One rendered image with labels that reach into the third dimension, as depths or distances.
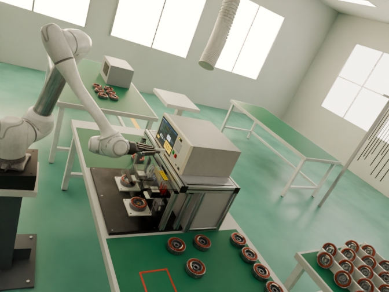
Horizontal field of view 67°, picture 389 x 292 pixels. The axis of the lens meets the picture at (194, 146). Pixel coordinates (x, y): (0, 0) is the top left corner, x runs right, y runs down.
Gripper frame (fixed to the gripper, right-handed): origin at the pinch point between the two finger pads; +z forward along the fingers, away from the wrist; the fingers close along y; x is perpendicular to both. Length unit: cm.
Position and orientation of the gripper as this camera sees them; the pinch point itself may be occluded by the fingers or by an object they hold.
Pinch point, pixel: (159, 150)
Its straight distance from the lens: 179.7
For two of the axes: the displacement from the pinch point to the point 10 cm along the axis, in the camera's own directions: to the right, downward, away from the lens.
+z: 8.3, 1.0, 5.4
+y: 4.2, 5.2, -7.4
